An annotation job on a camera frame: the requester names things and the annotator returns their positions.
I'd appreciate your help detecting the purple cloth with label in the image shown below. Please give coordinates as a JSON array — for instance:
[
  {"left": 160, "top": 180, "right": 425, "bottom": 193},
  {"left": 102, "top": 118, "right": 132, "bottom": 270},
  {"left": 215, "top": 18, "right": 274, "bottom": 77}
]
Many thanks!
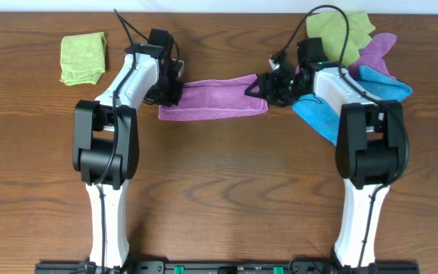
[{"left": 158, "top": 74, "right": 268, "bottom": 122}]

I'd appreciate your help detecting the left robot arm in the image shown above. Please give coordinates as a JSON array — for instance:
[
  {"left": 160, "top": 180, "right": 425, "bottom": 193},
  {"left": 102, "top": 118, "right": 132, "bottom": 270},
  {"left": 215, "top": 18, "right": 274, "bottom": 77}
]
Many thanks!
[{"left": 72, "top": 29, "right": 184, "bottom": 273}]

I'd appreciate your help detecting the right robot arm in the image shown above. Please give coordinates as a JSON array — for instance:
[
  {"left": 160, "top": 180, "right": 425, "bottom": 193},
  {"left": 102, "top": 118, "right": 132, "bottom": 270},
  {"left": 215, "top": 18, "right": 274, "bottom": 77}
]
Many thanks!
[{"left": 245, "top": 37, "right": 409, "bottom": 273}]

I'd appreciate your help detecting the blue cloth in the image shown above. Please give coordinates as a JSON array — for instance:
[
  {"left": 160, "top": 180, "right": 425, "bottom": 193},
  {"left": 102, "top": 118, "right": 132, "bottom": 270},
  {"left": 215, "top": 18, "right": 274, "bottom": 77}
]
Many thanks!
[{"left": 292, "top": 65, "right": 413, "bottom": 145}]

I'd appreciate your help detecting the olive green cloth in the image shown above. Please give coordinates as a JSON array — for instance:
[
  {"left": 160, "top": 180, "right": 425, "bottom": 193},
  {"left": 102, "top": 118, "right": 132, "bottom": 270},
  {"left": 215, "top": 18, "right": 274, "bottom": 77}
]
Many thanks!
[{"left": 306, "top": 12, "right": 376, "bottom": 67}]

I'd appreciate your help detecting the folded green cloth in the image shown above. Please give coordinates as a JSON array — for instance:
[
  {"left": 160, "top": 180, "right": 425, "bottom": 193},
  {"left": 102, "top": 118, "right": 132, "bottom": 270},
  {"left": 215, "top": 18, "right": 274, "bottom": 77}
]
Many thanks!
[{"left": 60, "top": 32, "right": 106, "bottom": 86}]

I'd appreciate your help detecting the purple cloth under pile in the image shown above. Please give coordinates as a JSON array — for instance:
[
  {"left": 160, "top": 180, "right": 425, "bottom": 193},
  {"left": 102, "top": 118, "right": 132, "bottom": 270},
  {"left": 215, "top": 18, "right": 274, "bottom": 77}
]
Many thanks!
[{"left": 348, "top": 33, "right": 397, "bottom": 79}]

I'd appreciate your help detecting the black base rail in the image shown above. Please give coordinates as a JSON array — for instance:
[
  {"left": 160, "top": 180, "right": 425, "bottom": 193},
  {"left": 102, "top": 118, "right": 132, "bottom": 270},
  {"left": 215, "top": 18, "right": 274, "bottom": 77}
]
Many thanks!
[{"left": 34, "top": 260, "right": 420, "bottom": 274}]

